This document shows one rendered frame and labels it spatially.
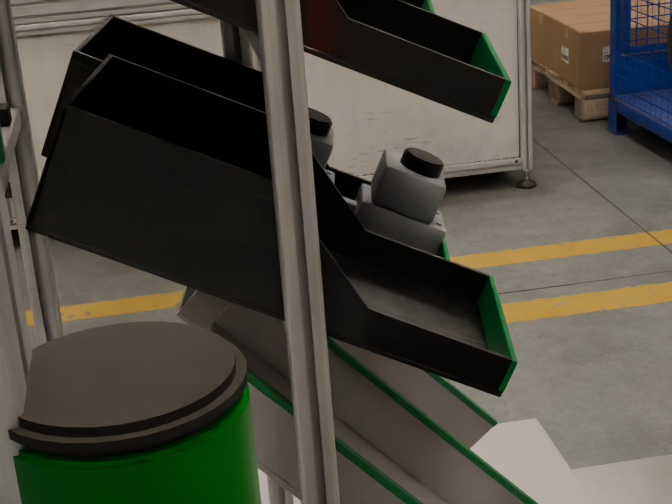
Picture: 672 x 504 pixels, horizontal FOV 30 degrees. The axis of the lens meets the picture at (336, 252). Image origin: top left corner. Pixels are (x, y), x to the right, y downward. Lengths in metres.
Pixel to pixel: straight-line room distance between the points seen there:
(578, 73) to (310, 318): 5.14
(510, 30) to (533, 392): 1.82
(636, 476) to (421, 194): 0.51
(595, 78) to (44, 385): 5.56
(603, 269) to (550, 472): 2.83
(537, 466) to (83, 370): 1.07
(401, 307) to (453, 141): 4.02
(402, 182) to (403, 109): 3.84
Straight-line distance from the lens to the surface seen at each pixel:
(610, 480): 1.28
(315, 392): 0.69
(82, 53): 0.82
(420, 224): 0.88
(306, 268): 0.66
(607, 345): 3.57
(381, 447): 0.88
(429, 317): 0.78
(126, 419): 0.23
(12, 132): 0.89
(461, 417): 1.04
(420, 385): 1.02
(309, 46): 0.65
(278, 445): 0.74
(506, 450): 1.32
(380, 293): 0.78
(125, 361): 0.25
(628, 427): 3.16
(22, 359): 0.25
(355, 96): 4.66
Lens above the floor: 1.52
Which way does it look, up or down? 21 degrees down
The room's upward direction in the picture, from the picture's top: 4 degrees counter-clockwise
